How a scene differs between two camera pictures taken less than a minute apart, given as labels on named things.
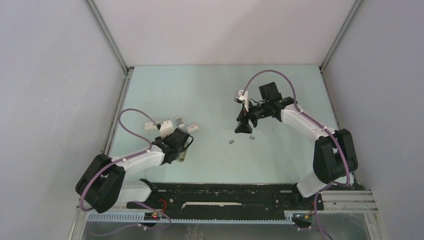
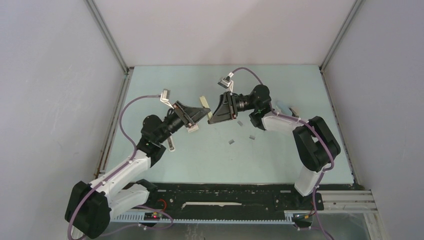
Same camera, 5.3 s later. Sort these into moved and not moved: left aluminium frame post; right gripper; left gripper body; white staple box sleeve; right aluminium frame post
Moved: left gripper body; right gripper
Not moved: left aluminium frame post; white staple box sleeve; right aluminium frame post
